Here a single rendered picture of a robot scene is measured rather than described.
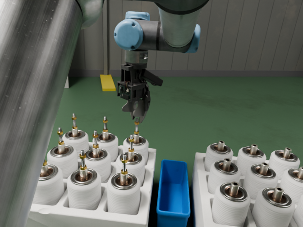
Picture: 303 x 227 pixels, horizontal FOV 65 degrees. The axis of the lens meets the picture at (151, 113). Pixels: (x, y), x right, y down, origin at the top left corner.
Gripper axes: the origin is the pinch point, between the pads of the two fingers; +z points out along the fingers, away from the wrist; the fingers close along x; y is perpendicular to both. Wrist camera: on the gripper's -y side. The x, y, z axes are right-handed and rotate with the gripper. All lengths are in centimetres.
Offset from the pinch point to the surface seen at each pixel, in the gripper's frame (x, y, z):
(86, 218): 11.9, 30.8, 17.2
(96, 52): -164, -100, 8
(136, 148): 3.4, 3.8, 10.3
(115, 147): -4.8, 6.6, 12.3
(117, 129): -50, -32, 35
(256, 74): -47, -269, 31
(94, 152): -1.7, 18.1, 8.1
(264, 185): 43.8, -11.7, 11.4
